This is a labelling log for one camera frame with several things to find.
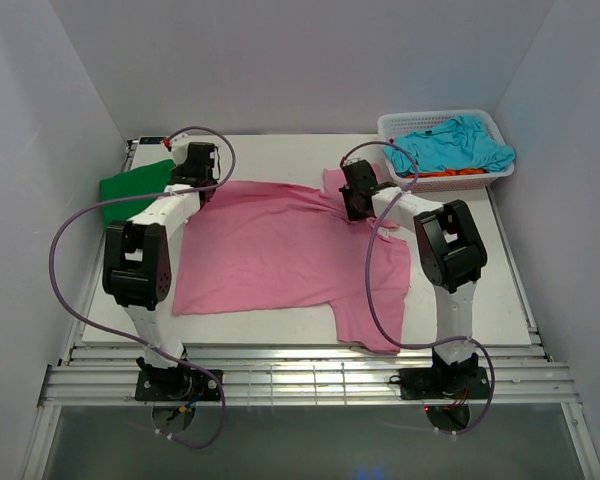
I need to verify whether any pink t shirt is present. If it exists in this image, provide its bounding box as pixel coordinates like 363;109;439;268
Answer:
172;181;411;353

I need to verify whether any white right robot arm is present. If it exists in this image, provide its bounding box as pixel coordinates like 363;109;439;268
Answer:
340;160;487;397

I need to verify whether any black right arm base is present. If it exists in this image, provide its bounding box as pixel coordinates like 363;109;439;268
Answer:
388;367;493;436

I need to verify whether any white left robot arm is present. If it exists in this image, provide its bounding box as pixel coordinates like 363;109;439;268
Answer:
102;142;220;400

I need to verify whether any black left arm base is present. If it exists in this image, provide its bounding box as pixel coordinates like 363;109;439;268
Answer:
134;365;224;434

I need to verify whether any green folded t shirt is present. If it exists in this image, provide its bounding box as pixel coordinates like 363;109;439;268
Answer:
100;159;176;227

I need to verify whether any blue label sticker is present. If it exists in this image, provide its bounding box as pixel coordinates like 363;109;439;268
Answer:
138;136;165;145

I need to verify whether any orange t shirt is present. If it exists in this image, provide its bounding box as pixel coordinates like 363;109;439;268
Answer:
399;168;487;178

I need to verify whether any blue t shirt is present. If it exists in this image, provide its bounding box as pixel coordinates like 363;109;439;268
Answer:
393;115;516;174

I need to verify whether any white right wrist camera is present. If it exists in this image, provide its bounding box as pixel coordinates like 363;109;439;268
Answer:
339;157;366;168

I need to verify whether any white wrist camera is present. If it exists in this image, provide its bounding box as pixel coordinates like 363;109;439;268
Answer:
163;135;190;165
339;157;366;168

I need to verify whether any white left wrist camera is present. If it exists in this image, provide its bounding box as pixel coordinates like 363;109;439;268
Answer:
163;135;190;165

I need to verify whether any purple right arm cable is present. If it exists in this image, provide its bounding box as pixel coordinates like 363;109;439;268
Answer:
342;141;494;436

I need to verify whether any aluminium frame rail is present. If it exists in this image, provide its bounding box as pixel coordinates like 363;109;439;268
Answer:
40;344;580;406

